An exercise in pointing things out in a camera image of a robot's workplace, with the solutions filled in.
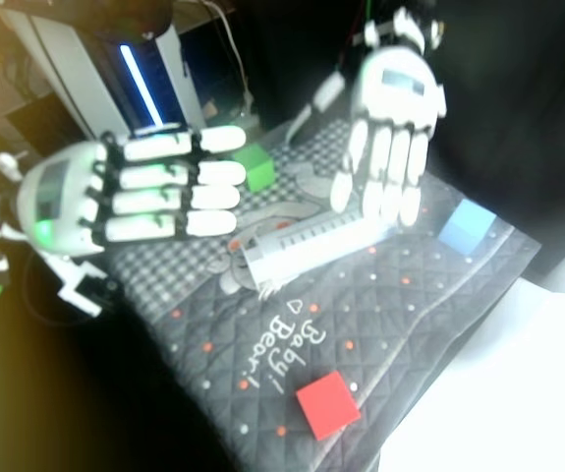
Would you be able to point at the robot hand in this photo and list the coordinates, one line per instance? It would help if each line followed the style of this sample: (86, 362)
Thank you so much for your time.
(400, 108)
(66, 196)

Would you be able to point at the large translucent plastic syringe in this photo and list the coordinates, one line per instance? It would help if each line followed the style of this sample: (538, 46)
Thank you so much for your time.
(301, 246)

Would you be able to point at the blue cube block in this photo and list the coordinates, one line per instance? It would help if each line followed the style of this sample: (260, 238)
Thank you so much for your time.
(466, 226)

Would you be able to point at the white power plug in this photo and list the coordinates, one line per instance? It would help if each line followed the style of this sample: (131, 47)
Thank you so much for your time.
(248, 115)

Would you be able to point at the green cube block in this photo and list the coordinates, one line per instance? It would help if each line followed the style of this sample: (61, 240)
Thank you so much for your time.
(260, 169)

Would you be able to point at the white tower with blue light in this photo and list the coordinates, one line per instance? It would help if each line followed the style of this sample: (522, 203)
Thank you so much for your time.
(186, 83)

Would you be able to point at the grey quilt with bear print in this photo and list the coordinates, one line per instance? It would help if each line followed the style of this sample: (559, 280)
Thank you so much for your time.
(360, 319)

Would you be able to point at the red cube block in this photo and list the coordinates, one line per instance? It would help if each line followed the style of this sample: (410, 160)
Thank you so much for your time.
(328, 405)

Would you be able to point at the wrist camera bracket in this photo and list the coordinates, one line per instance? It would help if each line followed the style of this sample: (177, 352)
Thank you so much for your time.
(83, 290)

